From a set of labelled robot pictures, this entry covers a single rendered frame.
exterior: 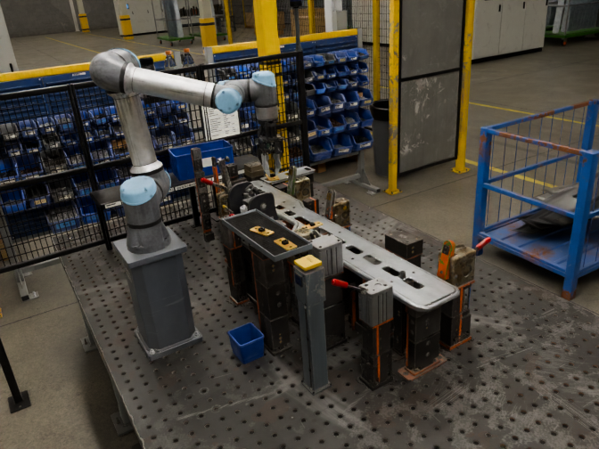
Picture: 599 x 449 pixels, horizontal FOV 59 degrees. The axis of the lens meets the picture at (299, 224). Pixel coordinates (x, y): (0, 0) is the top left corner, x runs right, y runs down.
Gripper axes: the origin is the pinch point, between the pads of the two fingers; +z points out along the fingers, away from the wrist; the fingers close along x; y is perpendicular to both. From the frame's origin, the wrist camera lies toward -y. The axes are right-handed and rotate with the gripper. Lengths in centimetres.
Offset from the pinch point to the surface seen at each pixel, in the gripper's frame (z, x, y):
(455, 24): -16, 239, -286
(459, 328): 51, 52, 44
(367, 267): 28.7, 24.0, 30.2
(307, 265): 13, -1, 49
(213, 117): 1, -8, -108
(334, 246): 18.6, 12.9, 29.5
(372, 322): 33, 15, 55
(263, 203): 13.6, -3.4, -5.3
